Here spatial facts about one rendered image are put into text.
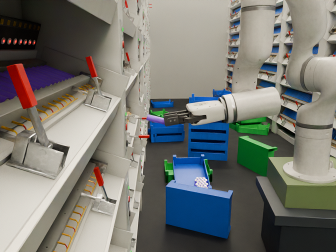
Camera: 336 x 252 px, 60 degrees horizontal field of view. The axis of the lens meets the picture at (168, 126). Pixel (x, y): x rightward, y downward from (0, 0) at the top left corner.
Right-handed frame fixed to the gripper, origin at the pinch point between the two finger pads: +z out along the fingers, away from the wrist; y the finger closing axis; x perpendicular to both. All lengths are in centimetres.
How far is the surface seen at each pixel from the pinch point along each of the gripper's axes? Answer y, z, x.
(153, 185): -83, 16, 61
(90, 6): 38.8, 9.5, -27.7
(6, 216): 67, 13, -12
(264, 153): -93, -59, 57
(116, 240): 17.0, 19.8, 25.4
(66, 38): 16.5, 19.8, -25.7
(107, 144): 16.6, 16.3, -0.6
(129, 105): -53, 17, 3
